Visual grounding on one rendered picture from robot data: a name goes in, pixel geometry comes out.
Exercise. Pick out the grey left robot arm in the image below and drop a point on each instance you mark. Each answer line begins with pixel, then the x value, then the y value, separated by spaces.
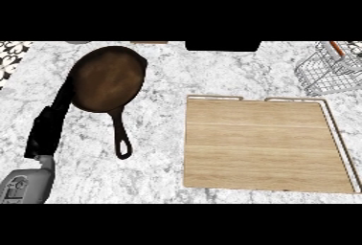
pixel 26 185

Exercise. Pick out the pale wooden tray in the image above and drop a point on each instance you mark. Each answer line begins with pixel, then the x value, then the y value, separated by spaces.
pixel 262 143

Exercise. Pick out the dark cast iron skillet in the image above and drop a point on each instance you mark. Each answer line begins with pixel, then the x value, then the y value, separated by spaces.
pixel 107 79

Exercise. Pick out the black appliance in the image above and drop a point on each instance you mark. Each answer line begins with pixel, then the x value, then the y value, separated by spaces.
pixel 222 46

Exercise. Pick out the black and white patterned cloth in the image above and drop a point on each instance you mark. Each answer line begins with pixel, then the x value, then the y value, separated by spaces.
pixel 11 57

